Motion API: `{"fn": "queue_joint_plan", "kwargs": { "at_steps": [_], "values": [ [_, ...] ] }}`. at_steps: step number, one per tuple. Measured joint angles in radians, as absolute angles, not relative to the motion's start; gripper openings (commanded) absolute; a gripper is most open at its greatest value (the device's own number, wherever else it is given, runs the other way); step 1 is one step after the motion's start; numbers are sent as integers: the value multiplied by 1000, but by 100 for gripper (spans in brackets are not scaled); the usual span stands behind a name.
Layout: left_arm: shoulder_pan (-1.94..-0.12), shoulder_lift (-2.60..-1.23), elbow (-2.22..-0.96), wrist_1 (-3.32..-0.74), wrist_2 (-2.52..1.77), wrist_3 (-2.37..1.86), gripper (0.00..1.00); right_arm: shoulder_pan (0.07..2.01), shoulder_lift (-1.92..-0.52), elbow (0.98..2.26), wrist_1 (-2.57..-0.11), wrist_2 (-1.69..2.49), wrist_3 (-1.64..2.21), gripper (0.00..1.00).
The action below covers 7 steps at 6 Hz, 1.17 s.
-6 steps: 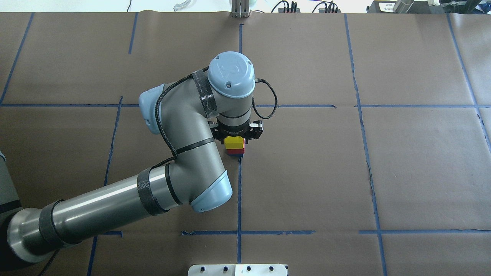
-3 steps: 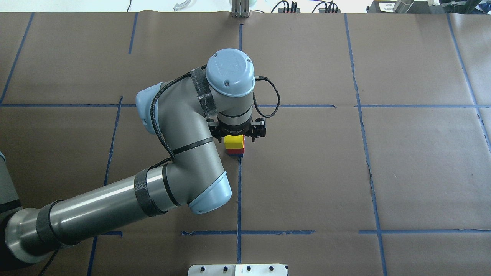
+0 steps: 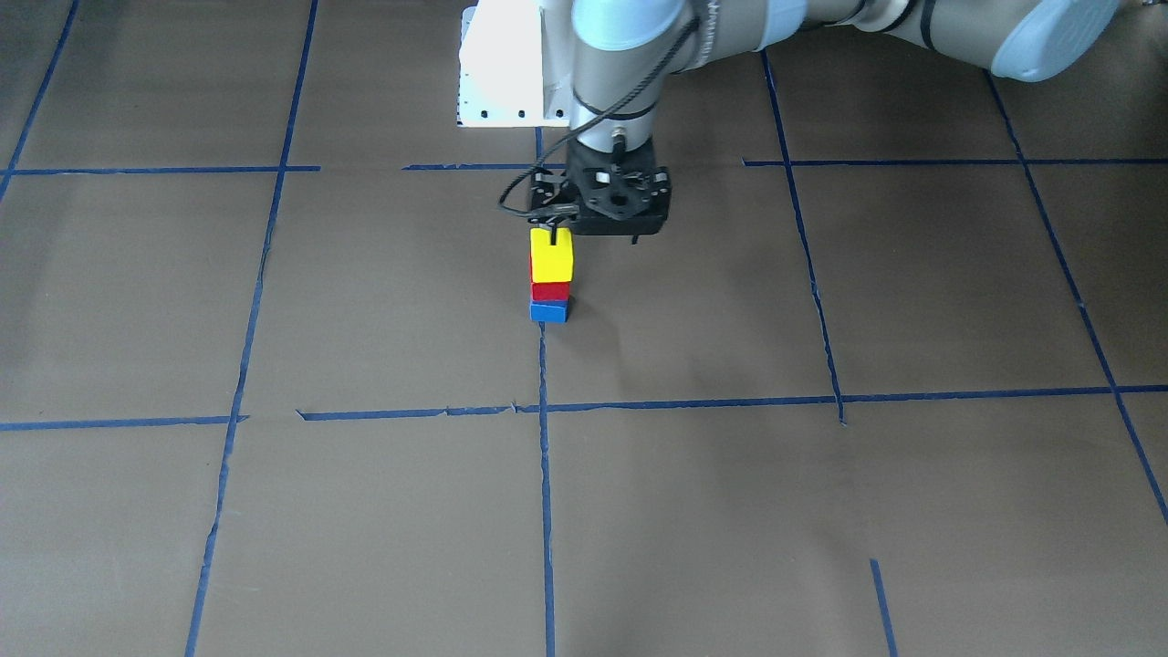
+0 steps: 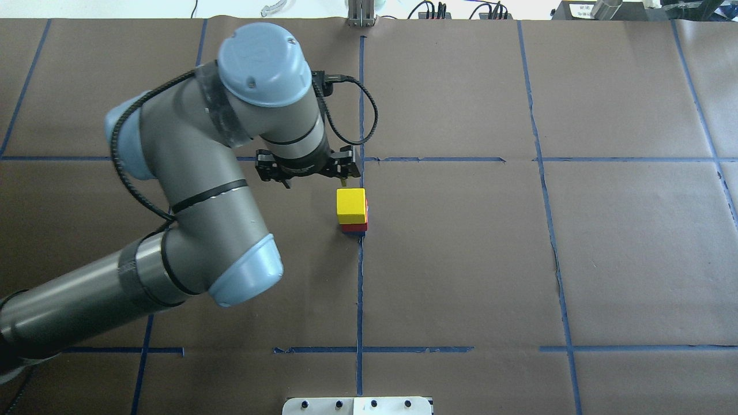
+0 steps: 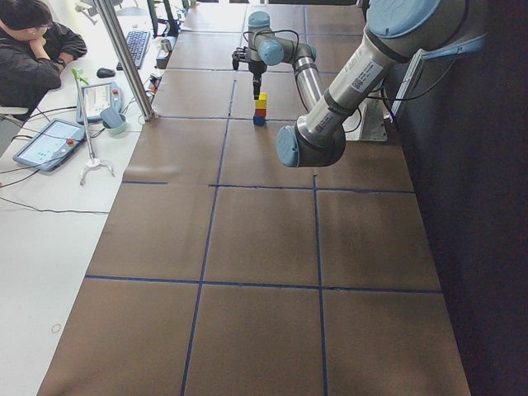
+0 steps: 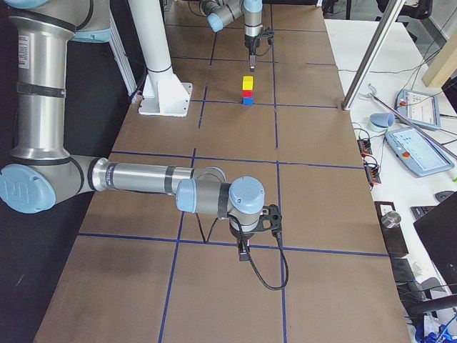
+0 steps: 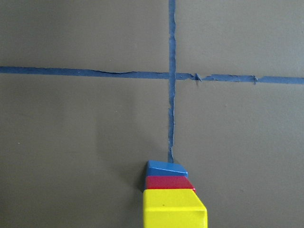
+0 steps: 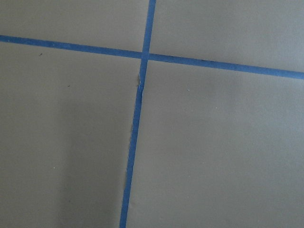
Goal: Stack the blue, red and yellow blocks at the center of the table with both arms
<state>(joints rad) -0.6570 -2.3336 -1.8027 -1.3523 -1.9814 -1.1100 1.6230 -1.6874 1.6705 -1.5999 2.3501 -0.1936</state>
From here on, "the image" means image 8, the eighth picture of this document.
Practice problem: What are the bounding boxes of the brown paper table cover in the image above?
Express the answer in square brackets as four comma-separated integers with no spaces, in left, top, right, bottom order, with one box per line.
[0,0,304,228]

